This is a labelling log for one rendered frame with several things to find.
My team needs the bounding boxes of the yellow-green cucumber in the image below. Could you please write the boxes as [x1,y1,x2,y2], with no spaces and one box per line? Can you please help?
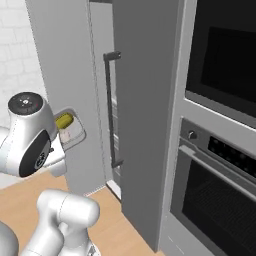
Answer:
[54,113,75,131]

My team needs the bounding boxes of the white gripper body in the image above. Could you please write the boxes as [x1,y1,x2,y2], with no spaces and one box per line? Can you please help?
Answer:
[47,158,68,178]

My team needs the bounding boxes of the white vegetable container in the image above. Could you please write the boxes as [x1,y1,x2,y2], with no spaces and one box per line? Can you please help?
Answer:
[53,106,87,151]

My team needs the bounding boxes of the silver oven door handle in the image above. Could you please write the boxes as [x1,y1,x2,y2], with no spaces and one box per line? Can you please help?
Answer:
[178,145,256,203]

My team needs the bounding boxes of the pale garlic bulb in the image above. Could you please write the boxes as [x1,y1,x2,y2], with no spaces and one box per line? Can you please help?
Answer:
[59,130,73,141]

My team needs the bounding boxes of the grey oven cabinet housing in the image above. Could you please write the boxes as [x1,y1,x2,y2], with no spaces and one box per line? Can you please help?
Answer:
[158,0,256,256]

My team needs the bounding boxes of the grey fridge body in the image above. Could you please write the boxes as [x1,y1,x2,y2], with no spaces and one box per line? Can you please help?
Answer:
[24,0,118,198]

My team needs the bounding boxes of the grey freezer door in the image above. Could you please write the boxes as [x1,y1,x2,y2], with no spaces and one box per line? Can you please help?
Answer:
[112,0,185,253]

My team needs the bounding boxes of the dark freezer door handle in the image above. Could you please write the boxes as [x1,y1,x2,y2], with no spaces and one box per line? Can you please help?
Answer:
[102,51,125,169]

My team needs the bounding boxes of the freezer wire racks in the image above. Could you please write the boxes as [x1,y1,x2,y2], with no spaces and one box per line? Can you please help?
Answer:
[110,94,122,174]

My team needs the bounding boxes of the steel built-in oven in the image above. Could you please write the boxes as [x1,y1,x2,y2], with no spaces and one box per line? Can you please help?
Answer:
[169,116,256,256]

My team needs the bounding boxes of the black built-in microwave oven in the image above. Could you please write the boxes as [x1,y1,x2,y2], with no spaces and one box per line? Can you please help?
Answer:
[184,0,256,130]

